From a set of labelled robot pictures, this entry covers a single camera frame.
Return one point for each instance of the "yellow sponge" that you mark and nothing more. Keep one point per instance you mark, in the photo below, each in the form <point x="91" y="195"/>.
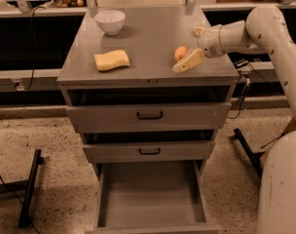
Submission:
<point x="111" y="60"/>

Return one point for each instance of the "black top drawer handle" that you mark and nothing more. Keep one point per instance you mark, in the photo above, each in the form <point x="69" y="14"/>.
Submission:
<point x="152" y="116"/>

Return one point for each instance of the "black power adapter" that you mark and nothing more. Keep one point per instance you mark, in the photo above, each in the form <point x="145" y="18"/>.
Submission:
<point x="240" y="63"/>

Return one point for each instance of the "grey bottom drawer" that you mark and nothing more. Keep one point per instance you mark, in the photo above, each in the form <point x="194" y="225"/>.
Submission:
<point x="152" y="198"/>

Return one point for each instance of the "grey drawer cabinet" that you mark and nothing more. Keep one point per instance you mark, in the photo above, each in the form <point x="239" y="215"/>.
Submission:
<point x="149" y="37"/>

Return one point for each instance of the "black stand leg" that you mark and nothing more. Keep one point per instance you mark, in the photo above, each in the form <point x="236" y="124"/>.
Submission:
<point x="23" y="189"/>
<point x="254" y="158"/>

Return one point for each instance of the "grey top drawer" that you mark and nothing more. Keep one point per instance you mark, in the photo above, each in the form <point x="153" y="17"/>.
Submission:
<point x="118" y="114"/>

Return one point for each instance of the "white ceramic bowl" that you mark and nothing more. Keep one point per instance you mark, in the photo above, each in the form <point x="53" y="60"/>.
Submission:
<point x="110" y="22"/>

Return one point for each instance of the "black stand leg left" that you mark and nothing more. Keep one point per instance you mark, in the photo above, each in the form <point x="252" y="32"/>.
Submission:
<point x="23" y="189"/>

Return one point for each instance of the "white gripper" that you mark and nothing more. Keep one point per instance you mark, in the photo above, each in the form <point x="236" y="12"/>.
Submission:
<point x="209" y="43"/>

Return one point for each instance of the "orange fruit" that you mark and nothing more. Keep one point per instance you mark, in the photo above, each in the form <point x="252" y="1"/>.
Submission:
<point x="180" y="53"/>

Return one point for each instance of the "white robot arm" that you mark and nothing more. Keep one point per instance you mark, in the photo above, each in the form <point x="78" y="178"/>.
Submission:
<point x="263" y="31"/>

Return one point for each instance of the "black stand leg right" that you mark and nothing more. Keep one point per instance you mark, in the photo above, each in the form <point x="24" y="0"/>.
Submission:
<point x="254" y="158"/>

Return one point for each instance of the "black middle drawer handle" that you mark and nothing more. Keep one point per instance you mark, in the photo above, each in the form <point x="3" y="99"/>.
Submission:
<point x="149" y="151"/>

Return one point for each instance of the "grey drawer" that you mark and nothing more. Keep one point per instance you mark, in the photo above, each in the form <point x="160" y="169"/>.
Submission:
<point x="152" y="198"/>
<point x="118" y="114"/>
<point x="123" y="147"/>

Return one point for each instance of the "grey middle drawer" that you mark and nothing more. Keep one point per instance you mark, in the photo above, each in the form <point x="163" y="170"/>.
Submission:
<point x="123" y="147"/>

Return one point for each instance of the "black drawer handle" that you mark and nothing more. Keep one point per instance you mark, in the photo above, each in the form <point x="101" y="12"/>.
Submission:
<point x="152" y="116"/>
<point x="149" y="151"/>

